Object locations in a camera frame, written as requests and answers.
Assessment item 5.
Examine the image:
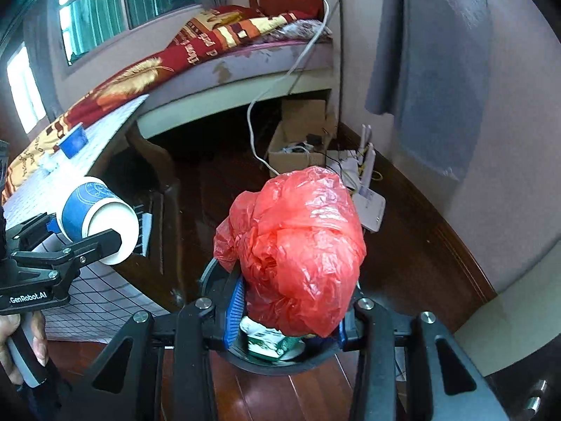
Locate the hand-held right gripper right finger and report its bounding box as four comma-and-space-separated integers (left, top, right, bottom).
338, 289, 513, 421

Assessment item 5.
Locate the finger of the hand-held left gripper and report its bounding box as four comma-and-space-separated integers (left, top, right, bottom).
9, 230, 123, 282
5, 213, 62, 247

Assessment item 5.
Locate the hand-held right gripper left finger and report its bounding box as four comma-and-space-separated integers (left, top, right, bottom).
76, 274, 246, 421

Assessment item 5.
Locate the green box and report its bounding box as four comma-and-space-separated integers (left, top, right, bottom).
245, 331, 286, 361

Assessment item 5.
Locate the blue paper cup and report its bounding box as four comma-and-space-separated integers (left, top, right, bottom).
61, 176, 140, 266

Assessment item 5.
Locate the black trash bin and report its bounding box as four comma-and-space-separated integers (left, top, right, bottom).
198, 256, 364, 375

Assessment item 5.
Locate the red plastic bag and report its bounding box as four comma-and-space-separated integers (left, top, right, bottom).
213, 166, 367, 338

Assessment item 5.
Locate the person's left hand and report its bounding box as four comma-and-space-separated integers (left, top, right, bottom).
0, 311, 49, 387

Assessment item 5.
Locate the small blue bowl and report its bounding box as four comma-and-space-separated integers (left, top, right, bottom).
57, 123, 88, 159

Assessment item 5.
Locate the wooden table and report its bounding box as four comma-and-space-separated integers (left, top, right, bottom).
126, 118, 187, 312

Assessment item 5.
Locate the checked white tablecloth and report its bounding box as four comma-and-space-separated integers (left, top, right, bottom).
0, 94, 176, 343

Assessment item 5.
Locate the white router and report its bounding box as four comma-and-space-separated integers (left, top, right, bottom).
351, 125, 387, 234

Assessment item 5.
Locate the small side window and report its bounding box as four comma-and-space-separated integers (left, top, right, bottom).
6, 46, 47, 133

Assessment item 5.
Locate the white network box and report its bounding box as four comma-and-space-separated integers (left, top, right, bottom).
326, 158, 363, 191

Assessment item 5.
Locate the red yellow printed blanket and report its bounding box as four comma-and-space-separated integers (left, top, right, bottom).
9, 4, 325, 185

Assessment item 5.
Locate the cardboard box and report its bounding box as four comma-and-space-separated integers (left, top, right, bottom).
267, 99, 338, 177

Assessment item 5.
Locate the large window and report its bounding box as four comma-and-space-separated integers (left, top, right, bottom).
59, 0, 198, 66

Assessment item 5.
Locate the grey bed mattress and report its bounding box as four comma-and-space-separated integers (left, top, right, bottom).
147, 37, 334, 112

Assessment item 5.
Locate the floral pillow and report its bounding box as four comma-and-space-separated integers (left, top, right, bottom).
272, 20, 334, 43

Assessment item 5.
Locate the yellow cable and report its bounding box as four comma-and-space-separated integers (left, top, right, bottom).
357, 149, 383, 181

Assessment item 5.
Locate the white cable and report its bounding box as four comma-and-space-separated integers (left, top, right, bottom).
246, 0, 330, 177

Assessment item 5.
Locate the white bed frame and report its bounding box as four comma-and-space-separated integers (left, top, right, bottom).
136, 83, 334, 141

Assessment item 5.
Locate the black cable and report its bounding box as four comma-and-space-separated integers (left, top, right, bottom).
335, 0, 348, 141

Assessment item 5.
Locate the grey wall curtain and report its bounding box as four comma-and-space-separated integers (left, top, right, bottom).
364, 0, 490, 181

